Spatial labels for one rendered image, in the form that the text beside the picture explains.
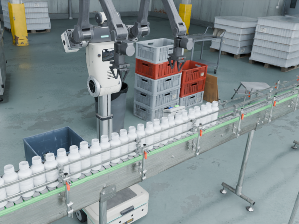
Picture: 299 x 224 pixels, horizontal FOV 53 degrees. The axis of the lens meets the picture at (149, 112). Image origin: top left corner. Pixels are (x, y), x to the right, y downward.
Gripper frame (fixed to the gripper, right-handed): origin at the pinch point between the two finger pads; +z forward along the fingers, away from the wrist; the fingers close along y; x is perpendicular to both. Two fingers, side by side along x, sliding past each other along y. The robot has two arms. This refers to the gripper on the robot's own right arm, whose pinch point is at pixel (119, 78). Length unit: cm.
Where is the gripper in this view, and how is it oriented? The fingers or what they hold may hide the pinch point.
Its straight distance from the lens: 165.7
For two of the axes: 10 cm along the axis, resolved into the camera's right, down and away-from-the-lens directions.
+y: 6.4, 3.2, -7.0
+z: -0.4, 9.2, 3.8
